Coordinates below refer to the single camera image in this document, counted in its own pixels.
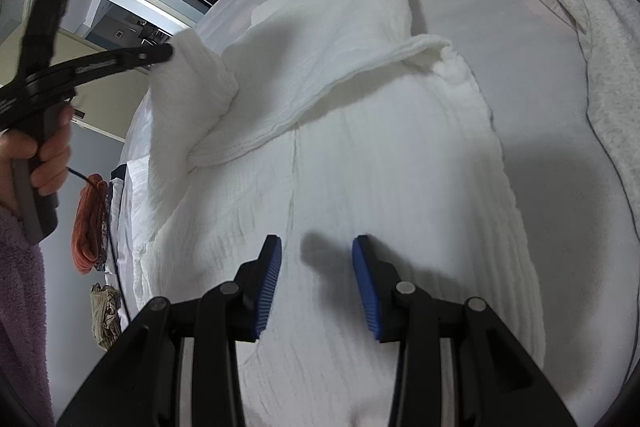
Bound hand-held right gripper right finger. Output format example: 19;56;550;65
351;234;578;427

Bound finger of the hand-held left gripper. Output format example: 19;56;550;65
74;43;175;80

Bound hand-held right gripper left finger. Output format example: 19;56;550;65
55;234;283;427

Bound white textured hooded garment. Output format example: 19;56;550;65
120;0;546;427

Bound person's left forearm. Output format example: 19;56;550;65
0;206;56;427

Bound dark patterned folded clothes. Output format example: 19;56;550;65
95;163;131;275

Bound person's left hand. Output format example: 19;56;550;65
0;106;73;220

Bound dark chair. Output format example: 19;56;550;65
127;18;173;48

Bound beige door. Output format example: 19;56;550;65
0;27;151;142

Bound orange towel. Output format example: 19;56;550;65
71;174;110;275

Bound beige patterned cloth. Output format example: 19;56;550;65
90;284;123;350

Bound grey speckled garment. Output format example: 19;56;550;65
515;0;640;228

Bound black cable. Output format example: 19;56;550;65
69;166;133;325

